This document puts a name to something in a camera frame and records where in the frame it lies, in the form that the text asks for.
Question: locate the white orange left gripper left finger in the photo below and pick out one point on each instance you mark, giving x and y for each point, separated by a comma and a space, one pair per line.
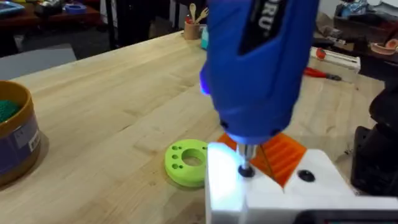
224, 186

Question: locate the wooden utensil cup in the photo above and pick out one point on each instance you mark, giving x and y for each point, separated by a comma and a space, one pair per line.
191, 31

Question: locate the blue tray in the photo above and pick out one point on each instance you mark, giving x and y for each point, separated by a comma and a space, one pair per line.
11, 7

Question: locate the pink bowl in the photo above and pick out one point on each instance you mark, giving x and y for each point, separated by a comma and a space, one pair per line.
385, 47

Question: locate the wooden spoon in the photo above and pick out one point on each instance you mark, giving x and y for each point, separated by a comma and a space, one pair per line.
192, 11

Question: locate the black screw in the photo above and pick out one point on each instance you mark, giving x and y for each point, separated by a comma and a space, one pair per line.
246, 172

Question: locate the brown tub with toys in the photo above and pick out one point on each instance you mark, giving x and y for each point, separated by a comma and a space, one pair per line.
15, 133

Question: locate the blue electric screwdriver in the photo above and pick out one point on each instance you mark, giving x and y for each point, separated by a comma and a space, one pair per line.
255, 77

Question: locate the long white box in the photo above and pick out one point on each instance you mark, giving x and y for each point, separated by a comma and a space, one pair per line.
337, 59

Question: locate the white orange left gripper right finger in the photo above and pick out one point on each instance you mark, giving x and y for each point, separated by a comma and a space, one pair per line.
323, 183

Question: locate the wooden fork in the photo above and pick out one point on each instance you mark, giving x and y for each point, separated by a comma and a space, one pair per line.
202, 15

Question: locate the grey board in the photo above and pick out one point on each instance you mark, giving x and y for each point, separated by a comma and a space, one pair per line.
34, 62

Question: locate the green disc with holes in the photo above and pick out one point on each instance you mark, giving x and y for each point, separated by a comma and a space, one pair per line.
183, 174

